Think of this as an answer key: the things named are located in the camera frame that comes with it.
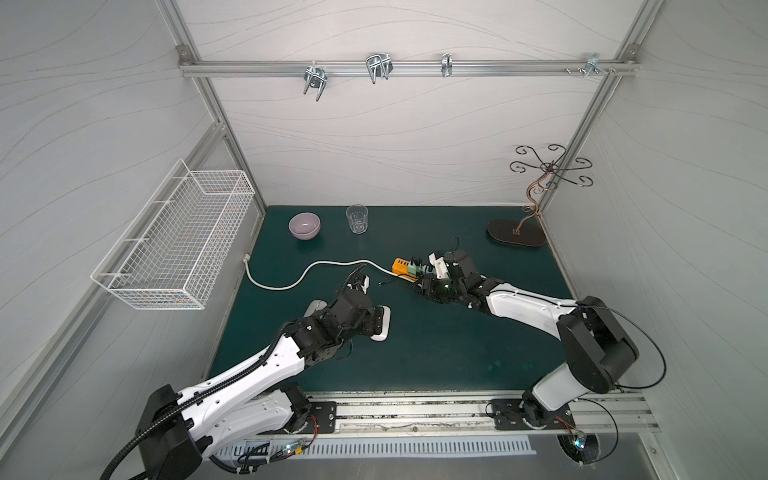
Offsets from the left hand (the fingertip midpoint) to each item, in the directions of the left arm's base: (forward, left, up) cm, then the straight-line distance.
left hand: (373, 310), depth 77 cm
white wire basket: (+6, +47, +17) cm, 50 cm away
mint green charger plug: (+18, -11, -7) cm, 22 cm away
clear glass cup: (+44, +9, -11) cm, 46 cm away
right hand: (+10, -11, -4) cm, 15 cm away
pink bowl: (+39, +29, -10) cm, 49 cm away
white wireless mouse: (+3, -3, -12) cm, 13 cm away
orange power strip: (+22, -7, -12) cm, 26 cm away
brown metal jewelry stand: (+39, -56, -12) cm, 70 cm away
